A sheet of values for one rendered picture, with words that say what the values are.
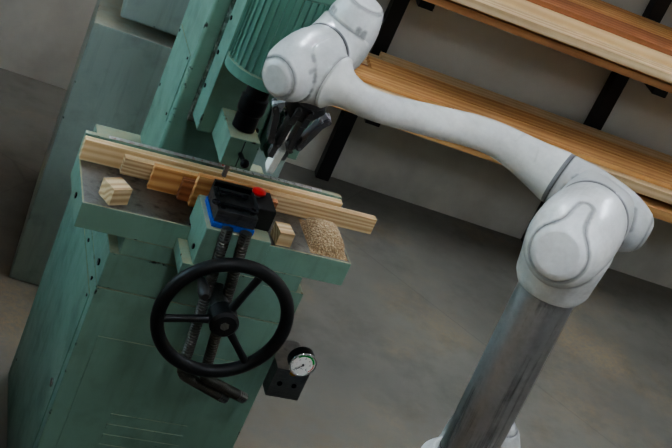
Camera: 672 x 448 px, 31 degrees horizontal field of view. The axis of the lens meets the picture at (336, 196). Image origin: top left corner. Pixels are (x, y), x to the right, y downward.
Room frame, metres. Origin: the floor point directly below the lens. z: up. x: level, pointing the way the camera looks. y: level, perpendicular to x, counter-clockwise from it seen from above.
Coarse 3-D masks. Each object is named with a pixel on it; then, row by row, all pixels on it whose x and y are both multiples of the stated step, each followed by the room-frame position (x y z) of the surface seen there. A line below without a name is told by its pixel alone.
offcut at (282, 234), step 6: (276, 222) 2.34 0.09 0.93; (282, 222) 2.35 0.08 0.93; (276, 228) 2.32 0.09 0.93; (282, 228) 2.32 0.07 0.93; (288, 228) 2.33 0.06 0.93; (276, 234) 2.31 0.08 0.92; (282, 234) 2.30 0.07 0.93; (288, 234) 2.31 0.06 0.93; (294, 234) 2.32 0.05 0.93; (276, 240) 2.30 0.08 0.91; (282, 240) 2.31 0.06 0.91; (288, 240) 2.31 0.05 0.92; (288, 246) 2.32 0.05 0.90
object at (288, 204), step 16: (128, 160) 2.31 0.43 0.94; (144, 160) 2.33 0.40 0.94; (144, 176) 2.32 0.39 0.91; (272, 192) 2.45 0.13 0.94; (288, 208) 2.46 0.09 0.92; (304, 208) 2.47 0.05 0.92; (320, 208) 2.49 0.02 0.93; (336, 208) 2.51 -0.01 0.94; (336, 224) 2.51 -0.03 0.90; (352, 224) 2.52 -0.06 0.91; (368, 224) 2.54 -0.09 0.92
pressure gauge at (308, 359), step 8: (296, 352) 2.30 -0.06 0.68; (304, 352) 2.30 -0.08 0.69; (312, 352) 2.32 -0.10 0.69; (288, 360) 2.30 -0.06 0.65; (296, 360) 2.29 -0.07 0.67; (304, 360) 2.30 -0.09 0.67; (312, 360) 2.31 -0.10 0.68; (296, 368) 2.29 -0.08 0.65; (304, 368) 2.30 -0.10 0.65; (312, 368) 2.31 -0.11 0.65
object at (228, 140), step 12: (228, 120) 2.41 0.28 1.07; (216, 132) 2.44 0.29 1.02; (228, 132) 2.36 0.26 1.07; (240, 132) 2.38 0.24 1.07; (216, 144) 2.41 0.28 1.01; (228, 144) 2.34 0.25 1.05; (240, 144) 2.35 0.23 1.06; (252, 144) 2.36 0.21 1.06; (228, 156) 2.35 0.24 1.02; (252, 156) 2.37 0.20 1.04; (240, 168) 2.36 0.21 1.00
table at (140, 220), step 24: (96, 168) 2.28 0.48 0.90; (72, 192) 2.24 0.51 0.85; (96, 192) 2.19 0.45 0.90; (144, 192) 2.27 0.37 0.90; (96, 216) 2.14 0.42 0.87; (120, 216) 2.16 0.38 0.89; (144, 216) 2.18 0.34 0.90; (168, 216) 2.22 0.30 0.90; (288, 216) 2.45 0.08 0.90; (144, 240) 2.19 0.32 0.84; (168, 240) 2.20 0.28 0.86; (192, 264) 2.13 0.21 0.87; (264, 264) 2.29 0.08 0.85; (288, 264) 2.31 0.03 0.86; (312, 264) 2.33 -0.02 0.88; (336, 264) 2.36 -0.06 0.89
